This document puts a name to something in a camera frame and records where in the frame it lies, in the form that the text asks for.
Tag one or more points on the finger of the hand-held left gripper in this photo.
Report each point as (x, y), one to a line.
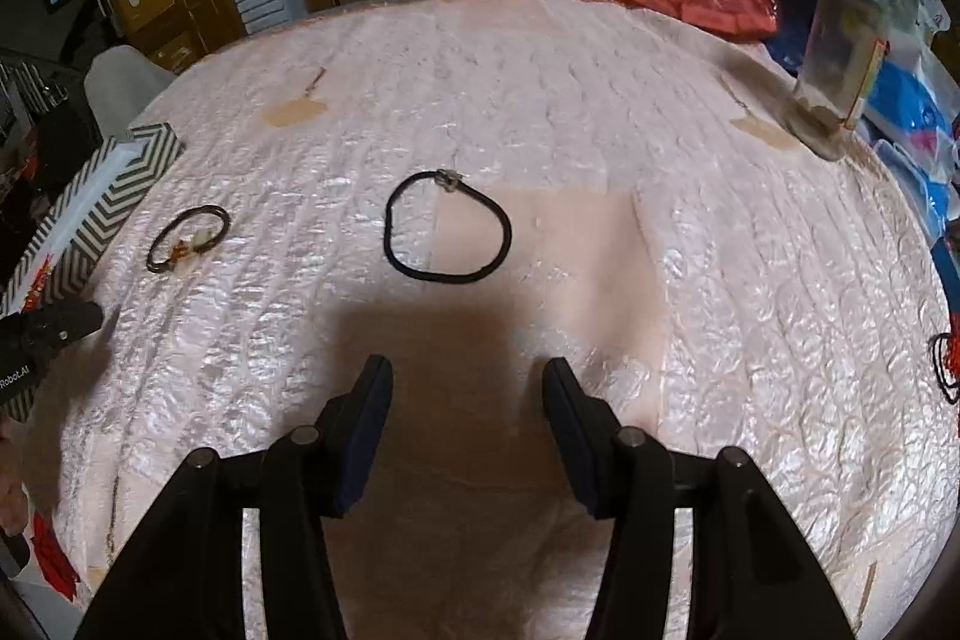
(64, 323)

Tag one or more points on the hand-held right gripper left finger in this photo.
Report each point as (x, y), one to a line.
(371, 415)

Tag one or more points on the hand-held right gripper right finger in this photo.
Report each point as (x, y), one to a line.
(566, 419)

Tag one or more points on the chevron striped gift box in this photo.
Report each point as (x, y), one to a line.
(112, 190)

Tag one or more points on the person's left hand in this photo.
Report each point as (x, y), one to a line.
(11, 490)

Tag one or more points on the red fabric piece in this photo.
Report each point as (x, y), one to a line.
(52, 557)

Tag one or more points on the stair railing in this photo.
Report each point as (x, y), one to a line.
(22, 85)

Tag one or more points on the white covered chair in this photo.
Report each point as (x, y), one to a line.
(120, 78)

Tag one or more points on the beige tape patch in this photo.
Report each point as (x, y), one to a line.
(765, 132)
(292, 114)

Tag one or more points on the small red knot ornament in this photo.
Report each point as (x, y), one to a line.
(951, 355)

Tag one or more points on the glass jar white lid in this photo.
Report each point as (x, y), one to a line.
(836, 55)

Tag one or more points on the blue plastic packet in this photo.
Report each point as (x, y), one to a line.
(900, 108)

